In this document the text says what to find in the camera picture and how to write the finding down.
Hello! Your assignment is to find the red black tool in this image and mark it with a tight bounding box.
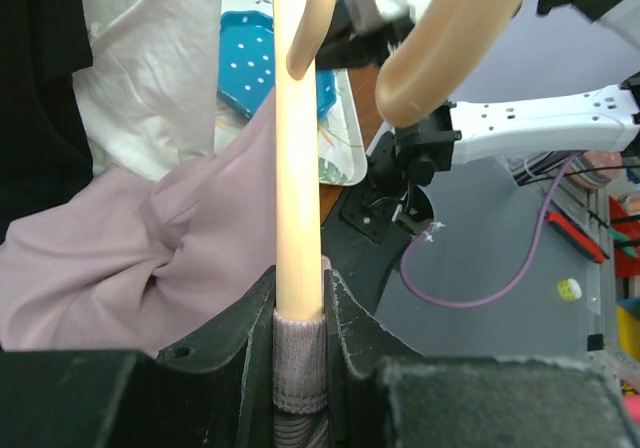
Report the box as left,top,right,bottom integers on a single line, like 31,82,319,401
545,210,609,264

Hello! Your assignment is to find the yellow tape roll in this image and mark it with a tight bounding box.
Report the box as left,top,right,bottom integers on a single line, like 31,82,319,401
557,278,583,302

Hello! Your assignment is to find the floral tray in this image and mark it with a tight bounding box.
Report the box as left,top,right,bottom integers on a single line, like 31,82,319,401
216,0,367,186

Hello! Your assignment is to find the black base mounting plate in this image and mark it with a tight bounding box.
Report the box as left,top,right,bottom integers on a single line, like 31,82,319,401
321,131,434,313

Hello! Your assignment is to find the blue dotted plate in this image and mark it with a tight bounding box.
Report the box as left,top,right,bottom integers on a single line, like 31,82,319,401
215,10,339,119

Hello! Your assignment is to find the beige hanger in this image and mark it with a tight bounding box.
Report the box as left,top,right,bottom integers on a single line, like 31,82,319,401
272,0,522,322

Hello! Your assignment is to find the white tank top right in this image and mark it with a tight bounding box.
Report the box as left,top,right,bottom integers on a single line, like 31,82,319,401
73,0,221,181

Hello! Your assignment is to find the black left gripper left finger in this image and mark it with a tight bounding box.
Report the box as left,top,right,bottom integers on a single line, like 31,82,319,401
157,266,276,447

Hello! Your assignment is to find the black tank top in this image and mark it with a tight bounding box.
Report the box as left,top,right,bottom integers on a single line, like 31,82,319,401
1,0,93,230

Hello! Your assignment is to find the pink tank top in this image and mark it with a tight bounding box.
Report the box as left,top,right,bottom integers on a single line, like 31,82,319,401
0,87,334,448

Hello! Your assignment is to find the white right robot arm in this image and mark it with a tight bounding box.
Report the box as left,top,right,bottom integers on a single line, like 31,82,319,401
319,0,639,447

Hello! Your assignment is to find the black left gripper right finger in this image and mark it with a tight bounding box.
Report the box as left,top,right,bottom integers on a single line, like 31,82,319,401
324,269,422,447

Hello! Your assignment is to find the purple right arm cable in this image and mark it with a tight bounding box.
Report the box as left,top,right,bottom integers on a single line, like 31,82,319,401
399,152,581,309

